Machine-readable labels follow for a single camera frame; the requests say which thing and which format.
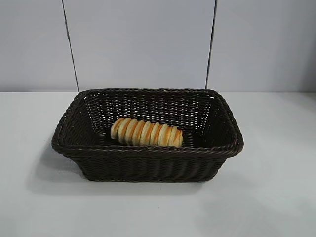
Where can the long striped bread roll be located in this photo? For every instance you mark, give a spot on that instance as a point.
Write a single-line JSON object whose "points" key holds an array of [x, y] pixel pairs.
{"points": [[148, 133]]}

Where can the dark brown woven basket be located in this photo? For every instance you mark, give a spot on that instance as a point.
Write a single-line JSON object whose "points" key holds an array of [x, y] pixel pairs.
{"points": [[135, 163]]}

